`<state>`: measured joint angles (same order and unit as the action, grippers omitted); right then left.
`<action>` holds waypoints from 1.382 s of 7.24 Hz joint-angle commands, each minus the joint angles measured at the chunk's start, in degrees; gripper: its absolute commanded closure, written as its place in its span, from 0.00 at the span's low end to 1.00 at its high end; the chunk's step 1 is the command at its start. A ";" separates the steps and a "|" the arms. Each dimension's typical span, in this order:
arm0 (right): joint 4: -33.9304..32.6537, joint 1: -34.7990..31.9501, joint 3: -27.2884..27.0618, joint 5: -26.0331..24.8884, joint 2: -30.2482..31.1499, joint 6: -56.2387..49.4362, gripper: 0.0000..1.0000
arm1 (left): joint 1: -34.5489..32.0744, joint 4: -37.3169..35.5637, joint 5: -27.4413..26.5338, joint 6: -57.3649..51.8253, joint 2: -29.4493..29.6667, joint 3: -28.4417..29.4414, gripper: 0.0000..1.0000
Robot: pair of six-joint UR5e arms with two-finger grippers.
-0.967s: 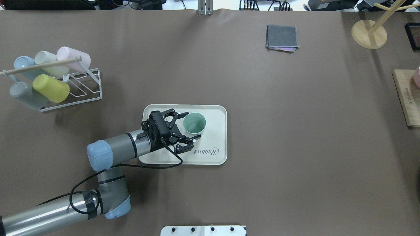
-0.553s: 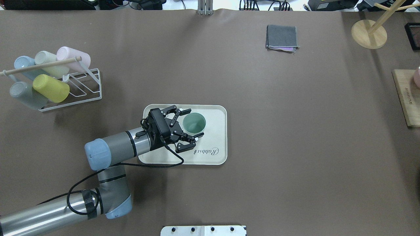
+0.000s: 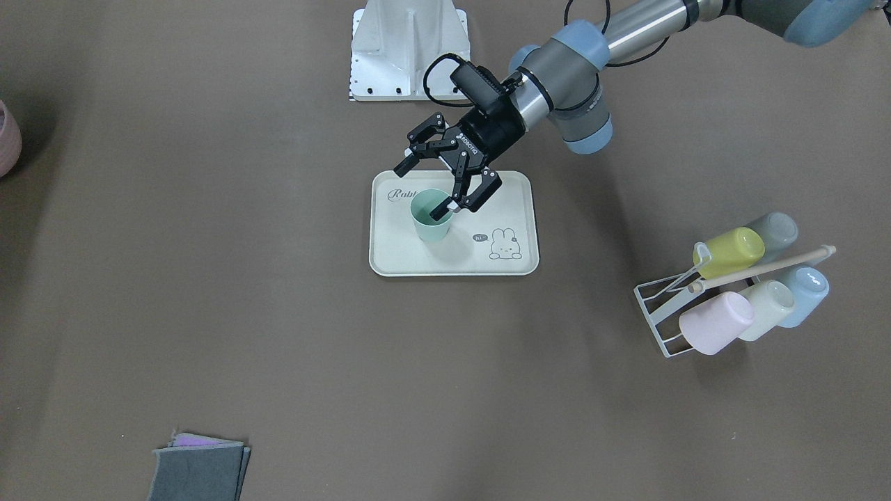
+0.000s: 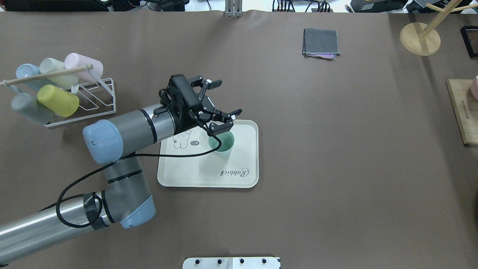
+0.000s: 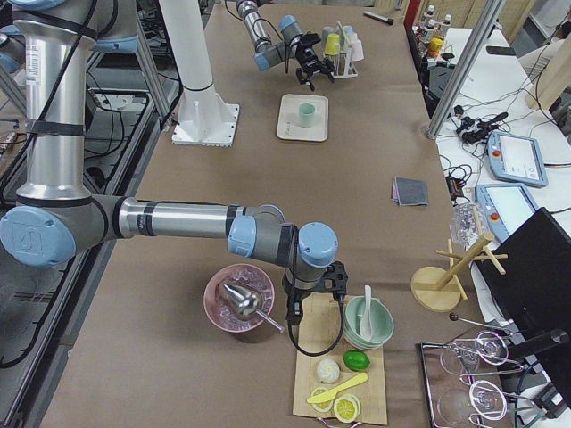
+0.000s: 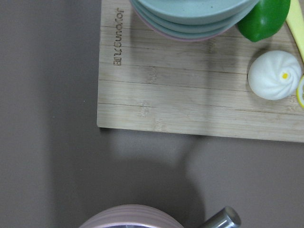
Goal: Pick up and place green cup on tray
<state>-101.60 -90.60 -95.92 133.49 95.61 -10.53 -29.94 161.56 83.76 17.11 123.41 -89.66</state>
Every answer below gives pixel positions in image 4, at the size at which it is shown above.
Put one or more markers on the aluminium frame post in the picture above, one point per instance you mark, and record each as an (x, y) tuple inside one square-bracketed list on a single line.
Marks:
[(233, 8)]

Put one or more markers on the pale cream cup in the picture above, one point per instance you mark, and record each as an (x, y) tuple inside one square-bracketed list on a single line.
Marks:
[(49, 65)]

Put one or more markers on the light blue cup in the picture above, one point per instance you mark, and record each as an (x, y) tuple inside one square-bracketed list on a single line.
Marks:
[(30, 70)]

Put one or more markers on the wooden mug tree stand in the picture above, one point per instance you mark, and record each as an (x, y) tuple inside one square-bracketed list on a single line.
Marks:
[(422, 39)]

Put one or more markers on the cream rabbit tray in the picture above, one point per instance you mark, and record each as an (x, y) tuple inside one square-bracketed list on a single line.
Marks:
[(187, 161)]

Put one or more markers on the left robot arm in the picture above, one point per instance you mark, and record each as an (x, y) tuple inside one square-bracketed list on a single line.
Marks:
[(118, 191)]

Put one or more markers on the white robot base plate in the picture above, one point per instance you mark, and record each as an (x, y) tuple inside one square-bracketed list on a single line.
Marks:
[(232, 263)]

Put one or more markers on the grey cup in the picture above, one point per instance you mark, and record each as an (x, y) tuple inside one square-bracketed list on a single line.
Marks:
[(28, 106)]

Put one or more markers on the pink ribbed bowl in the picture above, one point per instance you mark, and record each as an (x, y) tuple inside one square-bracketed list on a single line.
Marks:
[(474, 88)]

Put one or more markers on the pink cup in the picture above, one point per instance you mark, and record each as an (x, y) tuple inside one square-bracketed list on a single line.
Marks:
[(75, 60)]

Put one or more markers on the green cup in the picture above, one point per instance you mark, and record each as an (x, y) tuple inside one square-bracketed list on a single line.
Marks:
[(227, 140)]

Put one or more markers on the wooden cutting board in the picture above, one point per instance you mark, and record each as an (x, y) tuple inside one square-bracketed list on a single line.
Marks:
[(465, 109)]

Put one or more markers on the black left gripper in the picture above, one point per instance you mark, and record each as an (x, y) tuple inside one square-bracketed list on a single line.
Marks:
[(194, 118)]

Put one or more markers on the grey folded cloth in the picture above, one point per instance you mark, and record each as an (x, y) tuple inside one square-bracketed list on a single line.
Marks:
[(320, 43)]

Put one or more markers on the white wire cup rack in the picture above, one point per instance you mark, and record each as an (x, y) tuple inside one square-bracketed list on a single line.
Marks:
[(95, 99)]

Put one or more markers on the yellow cup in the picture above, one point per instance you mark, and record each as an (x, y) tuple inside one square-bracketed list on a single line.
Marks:
[(61, 102)]

